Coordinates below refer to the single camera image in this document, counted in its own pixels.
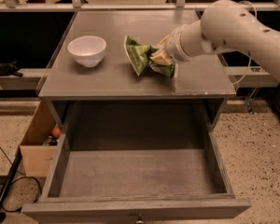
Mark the green jalapeno chip bag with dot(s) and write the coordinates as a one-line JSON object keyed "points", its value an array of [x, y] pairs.
{"points": [[138, 56]]}

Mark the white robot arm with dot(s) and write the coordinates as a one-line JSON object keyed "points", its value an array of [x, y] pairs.
{"points": [[224, 25]]}

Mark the cardboard box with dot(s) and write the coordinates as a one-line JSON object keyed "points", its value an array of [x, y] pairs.
{"points": [[38, 145]]}

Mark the grey cabinet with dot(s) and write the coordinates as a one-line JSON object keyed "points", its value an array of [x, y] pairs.
{"points": [[204, 77]]}

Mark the orange ball in box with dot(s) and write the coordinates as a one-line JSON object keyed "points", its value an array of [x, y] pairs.
{"points": [[56, 132]]}

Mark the black object on rail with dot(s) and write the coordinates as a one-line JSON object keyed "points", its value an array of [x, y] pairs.
{"points": [[10, 68]]}

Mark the white bowl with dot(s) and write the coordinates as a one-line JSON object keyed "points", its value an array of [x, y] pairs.
{"points": [[87, 50]]}

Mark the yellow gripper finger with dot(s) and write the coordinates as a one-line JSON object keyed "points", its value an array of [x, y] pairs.
{"points": [[161, 58], [161, 44]]}

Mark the open grey top drawer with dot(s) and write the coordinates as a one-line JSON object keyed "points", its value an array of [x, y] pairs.
{"points": [[118, 160]]}

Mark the metal drawer knob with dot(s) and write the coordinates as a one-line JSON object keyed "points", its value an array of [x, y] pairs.
{"points": [[139, 220]]}

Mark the metal frame rail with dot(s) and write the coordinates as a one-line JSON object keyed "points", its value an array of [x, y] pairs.
{"points": [[70, 7]]}

